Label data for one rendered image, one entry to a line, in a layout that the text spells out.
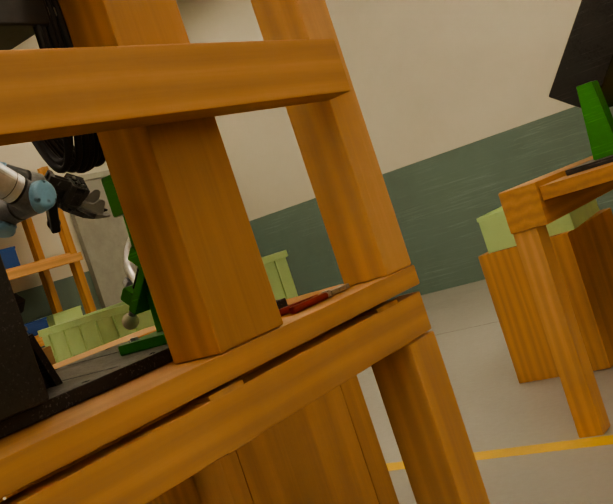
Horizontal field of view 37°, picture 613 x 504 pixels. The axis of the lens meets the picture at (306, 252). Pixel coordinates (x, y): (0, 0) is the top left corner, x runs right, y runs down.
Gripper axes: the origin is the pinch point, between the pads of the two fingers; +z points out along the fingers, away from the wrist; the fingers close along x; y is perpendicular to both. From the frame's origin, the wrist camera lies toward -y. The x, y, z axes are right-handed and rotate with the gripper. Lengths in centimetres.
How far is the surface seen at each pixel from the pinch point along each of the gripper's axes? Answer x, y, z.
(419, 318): -115, 53, -1
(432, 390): -125, 45, 1
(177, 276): -122, 53, -54
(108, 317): -40.0, -7.7, -7.3
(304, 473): -82, -14, 37
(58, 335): -21.9, -27.9, -6.5
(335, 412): -71, -3, 47
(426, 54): 439, 38, 459
